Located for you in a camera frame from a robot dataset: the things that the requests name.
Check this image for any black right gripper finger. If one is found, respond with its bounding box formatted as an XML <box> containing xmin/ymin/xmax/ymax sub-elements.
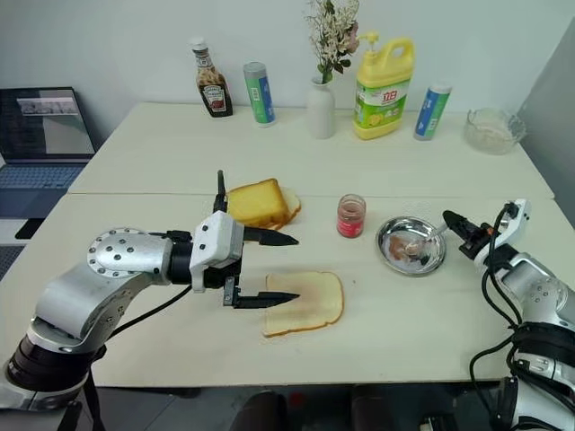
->
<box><xmin>441</xmin><ymin>209</ymin><xmax>478</xmax><ymax>232</ymax></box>
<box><xmin>443</xmin><ymin>215</ymin><xmax>471</xmax><ymax>240</ymax></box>

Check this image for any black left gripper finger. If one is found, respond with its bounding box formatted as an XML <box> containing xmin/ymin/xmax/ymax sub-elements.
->
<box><xmin>244</xmin><ymin>226</ymin><xmax>300</xmax><ymax>247</ymax></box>
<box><xmin>233</xmin><ymin>291</ymin><xmax>302</xmax><ymax>311</ymax></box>

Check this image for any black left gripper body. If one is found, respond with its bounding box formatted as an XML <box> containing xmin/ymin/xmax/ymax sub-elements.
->
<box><xmin>204</xmin><ymin>170</ymin><xmax>247</xmax><ymax>311</ymax></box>

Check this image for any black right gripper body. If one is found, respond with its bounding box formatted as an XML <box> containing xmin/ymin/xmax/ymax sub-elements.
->
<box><xmin>458</xmin><ymin>221</ymin><xmax>496</xmax><ymax>261</ymax></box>

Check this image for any thin white bread slice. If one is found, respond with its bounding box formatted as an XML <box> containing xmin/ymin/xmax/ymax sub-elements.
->
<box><xmin>268</xmin><ymin>187</ymin><xmax>303</xmax><ymax>227</ymax></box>

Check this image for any thick yellow toast slice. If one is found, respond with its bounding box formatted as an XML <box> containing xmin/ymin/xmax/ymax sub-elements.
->
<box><xmin>226</xmin><ymin>178</ymin><xmax>289</xmax><ymax>226</ymax></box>

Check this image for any small glass jam jar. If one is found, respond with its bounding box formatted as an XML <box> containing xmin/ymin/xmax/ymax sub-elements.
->
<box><xmin>336</xmin><ymin>193</ymin><xmax>367</xmax><ymax>238</ymax></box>

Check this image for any round metal plate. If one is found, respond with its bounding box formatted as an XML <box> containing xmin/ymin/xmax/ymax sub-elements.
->
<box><xmin>376</xmin><ymin>215</ymin><xmax>447</xmax><ymax>277</ymax></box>

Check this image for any clear glass bowl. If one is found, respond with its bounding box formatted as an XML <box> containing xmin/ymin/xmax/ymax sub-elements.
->
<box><xmin>463</xmin><ymin>107</ymin><xmax>527</xmax><ymax>156</ymax></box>

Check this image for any cylinder with blue green label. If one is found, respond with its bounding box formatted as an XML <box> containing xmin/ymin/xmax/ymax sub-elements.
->
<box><xmin>243</xmin><ymin>61</ymin><xmax>277</xmax><ymax>128</ymax></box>
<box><xmin>413</xmin><ymin>80</ymin><xmax>453</xmax><ymax>142</ymax></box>

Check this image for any white ceramic vase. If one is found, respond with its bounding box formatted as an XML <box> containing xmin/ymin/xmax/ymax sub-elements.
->
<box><xmin>306</xmin><ymin>75</ymin><xmax>337</xmax><ymax>140</ymax></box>

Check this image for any yellow detergent pump bottle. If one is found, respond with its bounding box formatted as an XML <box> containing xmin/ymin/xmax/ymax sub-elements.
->
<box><xmin>352</xmin><ymin>31</ymin><xmax>416</xmax><ymax>142</ymax></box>

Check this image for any ketchup bottle with white cap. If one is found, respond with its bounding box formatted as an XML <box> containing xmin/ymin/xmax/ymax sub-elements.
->
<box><xmin>190</xmin><ymin>37</ymin><xmax>234</xmax><ymax>119</ymax></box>

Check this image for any grey partition panel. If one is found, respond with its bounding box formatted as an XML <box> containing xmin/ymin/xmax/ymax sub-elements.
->
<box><xmin>519</xmin><ymin>17</ymin><xmax>575</xmax><ymax>198</ymax></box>

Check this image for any black flat pad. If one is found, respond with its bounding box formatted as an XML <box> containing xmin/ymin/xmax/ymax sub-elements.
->
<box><xmin>14</xmin><ymin>216</ymin><xmax>44</xmax><ymax>241</ymax></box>

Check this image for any dried flower bouquet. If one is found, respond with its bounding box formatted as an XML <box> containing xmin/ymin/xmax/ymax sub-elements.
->
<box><xmin>308</xmin><ymin>0</ymin><xmax>361</xmax><ymax>84</ymax></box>

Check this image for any open laptop computer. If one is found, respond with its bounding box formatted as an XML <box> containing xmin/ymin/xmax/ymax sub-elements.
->
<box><xmin>0</xmin><ymin>86</ymin><xmax>97</xmax><ymax>219</ymax></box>

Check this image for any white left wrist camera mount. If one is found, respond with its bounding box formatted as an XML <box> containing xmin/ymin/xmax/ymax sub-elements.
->
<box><xmin>188</xmin><ymin>210</ymin><xmax>246</xmax><ymax>294</ymax></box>

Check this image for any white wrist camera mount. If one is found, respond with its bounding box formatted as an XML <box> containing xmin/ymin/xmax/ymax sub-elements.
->
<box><xmin>487</xmin><ymin>198</ymin><xmax>533</xmax><ymax>252</ymax></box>
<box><xmin>188</xmin><ymin>210</ymin><xmax>246</xmax><ymax>294</ymax></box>

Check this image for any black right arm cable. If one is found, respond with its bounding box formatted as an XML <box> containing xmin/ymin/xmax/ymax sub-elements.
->
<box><xmin>469</xmin><ymin>203</ymin><xmax>532</xmax><ymax>392</ymax></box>

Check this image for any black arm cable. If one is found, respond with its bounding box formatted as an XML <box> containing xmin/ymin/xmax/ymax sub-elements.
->
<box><xmin>469</xmin><ymin>203</ymin><xmax>532</xmax><ymax>392</ymax></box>
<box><xmin>107</xmin><ymin>285</ymin><xmax>192</xmax><ymax>339</ymax></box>

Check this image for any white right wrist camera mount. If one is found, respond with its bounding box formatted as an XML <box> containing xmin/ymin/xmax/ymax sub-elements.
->
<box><xmin>487</xmin><ymin>198</ymin><xmax>533</xmax><ymax>252</ymax></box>

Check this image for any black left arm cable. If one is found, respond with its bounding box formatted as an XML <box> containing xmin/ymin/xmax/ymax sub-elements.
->
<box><xmin>107</xmin><ymin>285</ymin><xmax>192</xmax><ymax>339</ymax></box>

